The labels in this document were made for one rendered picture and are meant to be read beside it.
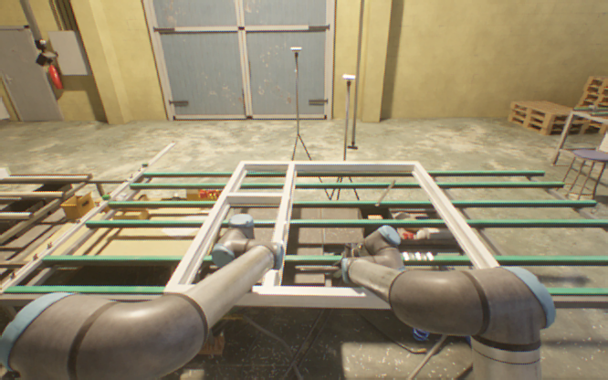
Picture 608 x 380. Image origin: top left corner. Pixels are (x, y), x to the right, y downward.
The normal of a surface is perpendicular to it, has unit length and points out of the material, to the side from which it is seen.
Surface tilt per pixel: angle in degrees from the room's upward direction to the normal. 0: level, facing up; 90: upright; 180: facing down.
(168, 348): 68
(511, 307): 56
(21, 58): 90
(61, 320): 16
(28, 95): 90
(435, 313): 73
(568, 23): 90
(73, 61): 90
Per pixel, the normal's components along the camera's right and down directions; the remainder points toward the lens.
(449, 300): -0.46, -0.33
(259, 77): -0.01, 0.46
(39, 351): -0.18, -0.11
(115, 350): 0.35, -0.26
